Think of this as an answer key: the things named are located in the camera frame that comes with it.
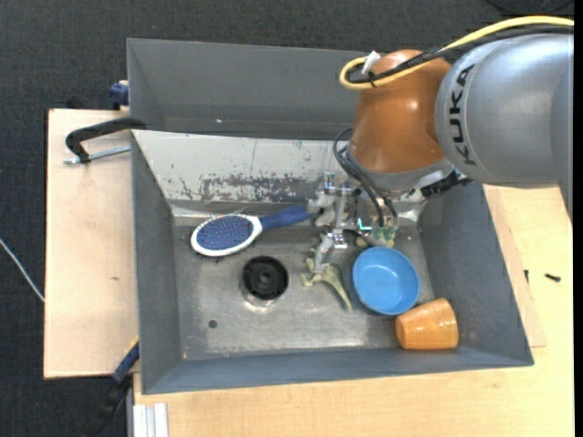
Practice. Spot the small black screw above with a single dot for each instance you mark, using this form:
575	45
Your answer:
554	278

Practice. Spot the black cylinder on white bracket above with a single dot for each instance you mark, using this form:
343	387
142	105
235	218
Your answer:
438	187

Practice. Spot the yellow-green toy dinosaur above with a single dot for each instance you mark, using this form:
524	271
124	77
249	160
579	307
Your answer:
334	280

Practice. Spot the orange cup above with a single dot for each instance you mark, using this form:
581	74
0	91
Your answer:
428	326

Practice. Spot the black round disc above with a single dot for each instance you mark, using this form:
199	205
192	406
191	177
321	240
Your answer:
265	277

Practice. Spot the blue and white hairbrush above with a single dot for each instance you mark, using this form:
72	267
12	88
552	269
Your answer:
225	235

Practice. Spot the blue bowl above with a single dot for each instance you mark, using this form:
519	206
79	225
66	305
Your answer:
385	282

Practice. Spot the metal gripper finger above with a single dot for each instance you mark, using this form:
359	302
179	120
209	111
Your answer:
338	240
338	185

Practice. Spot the grey metal bin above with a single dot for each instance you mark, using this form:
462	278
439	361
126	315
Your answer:
319	335

